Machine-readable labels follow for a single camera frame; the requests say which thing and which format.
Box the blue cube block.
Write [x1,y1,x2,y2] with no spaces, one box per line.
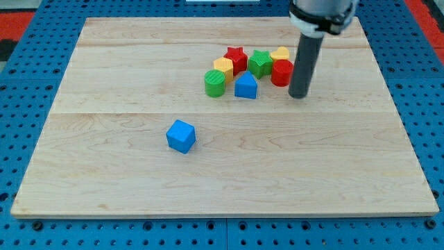
[166,119,196,154]

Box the light wooden board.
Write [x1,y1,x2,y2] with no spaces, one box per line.
[10,17,439,219]

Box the blue triangular prism block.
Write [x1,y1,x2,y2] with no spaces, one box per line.
[234,71,257,99]

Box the green cylinder block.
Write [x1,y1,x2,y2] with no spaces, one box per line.
[204,69,225,97]

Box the yellow hexagon block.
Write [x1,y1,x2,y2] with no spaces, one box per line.
[213,57,234,83]

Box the red star block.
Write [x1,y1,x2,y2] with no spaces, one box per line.
[223,47,248,76]

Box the green star block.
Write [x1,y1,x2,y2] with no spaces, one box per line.
[248,50,273,79]

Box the red cylinder block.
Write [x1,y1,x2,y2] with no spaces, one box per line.
[271,60,293,87]

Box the yellow heart block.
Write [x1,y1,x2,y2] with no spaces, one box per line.
[270,47,290,61]

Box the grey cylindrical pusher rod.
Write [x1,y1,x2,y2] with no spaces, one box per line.
[288,34,323,99]

